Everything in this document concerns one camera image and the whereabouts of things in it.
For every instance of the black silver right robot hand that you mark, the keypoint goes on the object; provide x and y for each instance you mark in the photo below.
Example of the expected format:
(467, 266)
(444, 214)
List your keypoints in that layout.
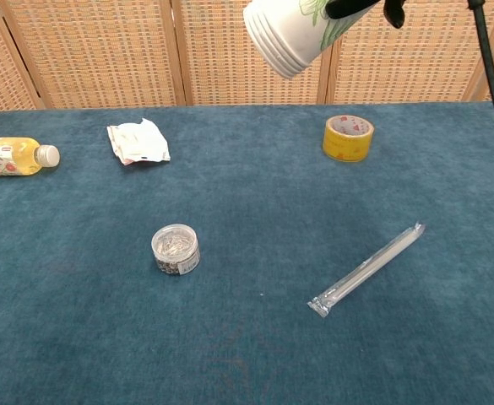
(352, 8)

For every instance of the white paper cup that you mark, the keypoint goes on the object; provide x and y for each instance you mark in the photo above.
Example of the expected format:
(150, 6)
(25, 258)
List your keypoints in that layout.
(289, 34)

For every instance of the small clear round lid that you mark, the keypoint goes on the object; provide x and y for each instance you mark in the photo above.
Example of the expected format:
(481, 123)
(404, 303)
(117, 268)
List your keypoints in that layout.
(175, 251)

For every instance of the plastic wrapped straw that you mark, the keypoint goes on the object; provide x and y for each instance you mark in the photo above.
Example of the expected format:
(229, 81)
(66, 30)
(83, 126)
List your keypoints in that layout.
(365, 270)

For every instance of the yellow packing tape roll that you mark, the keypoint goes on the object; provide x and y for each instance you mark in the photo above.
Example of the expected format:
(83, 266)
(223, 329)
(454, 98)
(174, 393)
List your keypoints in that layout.
(343, 147)

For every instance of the yellow drink plastic bottle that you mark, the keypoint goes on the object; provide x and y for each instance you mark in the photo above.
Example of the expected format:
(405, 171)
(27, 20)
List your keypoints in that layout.
(10, 157)

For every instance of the crumpled white pink packet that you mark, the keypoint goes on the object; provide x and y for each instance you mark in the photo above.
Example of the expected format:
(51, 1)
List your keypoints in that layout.
(141, 141)

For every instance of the blue carpet table mat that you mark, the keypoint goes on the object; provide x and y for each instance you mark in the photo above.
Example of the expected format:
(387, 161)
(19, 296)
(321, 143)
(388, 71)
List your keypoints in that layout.
(246, 261)

